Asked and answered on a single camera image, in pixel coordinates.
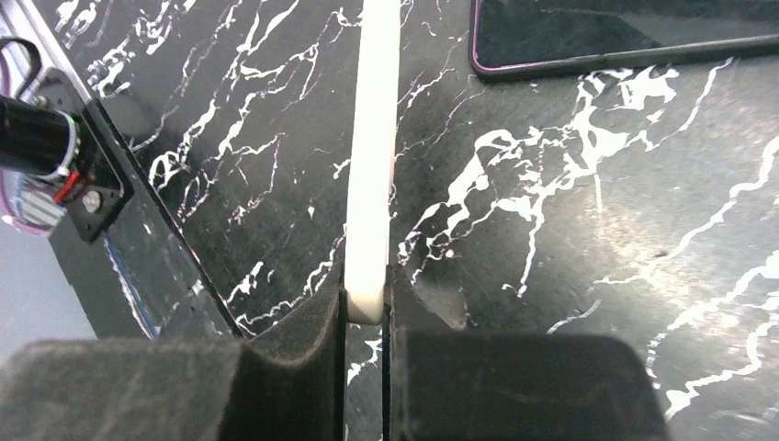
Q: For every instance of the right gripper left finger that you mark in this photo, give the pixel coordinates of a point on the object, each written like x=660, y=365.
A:
x=285, y=384

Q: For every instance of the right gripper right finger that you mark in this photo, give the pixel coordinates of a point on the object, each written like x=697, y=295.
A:
x=440, y=383

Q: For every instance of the black smartphone on table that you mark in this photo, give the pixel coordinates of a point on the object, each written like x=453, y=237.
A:
x=518, y=40

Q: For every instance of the phone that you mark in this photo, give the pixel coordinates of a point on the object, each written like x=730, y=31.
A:
x=372, y=162

